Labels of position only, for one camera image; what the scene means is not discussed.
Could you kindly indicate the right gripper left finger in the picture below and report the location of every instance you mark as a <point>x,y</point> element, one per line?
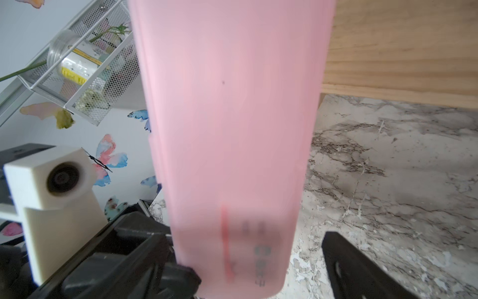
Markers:
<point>144,273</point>

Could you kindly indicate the clear jar colourful lid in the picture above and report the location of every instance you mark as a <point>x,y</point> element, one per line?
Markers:
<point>80,64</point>

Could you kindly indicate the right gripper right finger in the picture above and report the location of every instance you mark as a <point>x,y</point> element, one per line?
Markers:
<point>353,275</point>

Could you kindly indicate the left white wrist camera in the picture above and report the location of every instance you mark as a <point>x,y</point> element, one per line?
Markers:
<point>48,190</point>

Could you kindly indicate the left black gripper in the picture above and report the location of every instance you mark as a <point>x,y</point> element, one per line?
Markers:
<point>121,237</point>

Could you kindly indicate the wooden two-tier shelf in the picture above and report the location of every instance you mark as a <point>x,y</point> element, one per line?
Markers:
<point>410,51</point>

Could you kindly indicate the pink pencil case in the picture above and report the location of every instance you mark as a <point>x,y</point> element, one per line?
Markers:
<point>232,90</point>

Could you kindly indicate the white mesh wall basket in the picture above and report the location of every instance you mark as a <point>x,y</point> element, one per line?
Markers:
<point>107,24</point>

